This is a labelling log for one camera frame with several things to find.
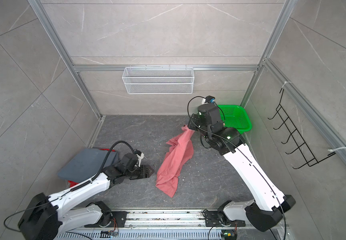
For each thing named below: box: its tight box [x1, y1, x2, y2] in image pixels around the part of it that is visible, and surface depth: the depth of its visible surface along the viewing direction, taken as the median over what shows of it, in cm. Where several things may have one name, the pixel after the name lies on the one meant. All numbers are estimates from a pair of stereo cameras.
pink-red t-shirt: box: [156, 124, 195, 198], surface depth 82 cm
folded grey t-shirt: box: [57, 148, 119, 183], surface depth 87 cm
